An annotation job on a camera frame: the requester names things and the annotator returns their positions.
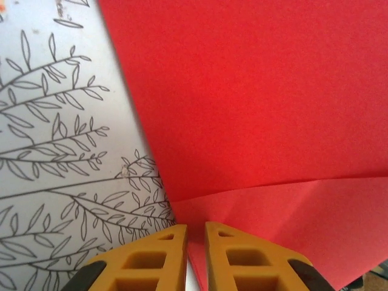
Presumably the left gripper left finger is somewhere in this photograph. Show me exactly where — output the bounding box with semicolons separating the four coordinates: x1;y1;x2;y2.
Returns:
68;223;189;291

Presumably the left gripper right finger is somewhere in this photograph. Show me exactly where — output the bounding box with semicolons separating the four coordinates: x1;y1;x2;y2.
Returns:
204;221;332;291

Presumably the red cloth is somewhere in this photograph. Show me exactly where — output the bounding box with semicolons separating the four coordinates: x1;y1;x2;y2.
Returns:
97;0;388;291

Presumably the floral table cloth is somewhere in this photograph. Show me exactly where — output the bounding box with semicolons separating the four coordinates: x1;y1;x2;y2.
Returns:
0;0;198;291

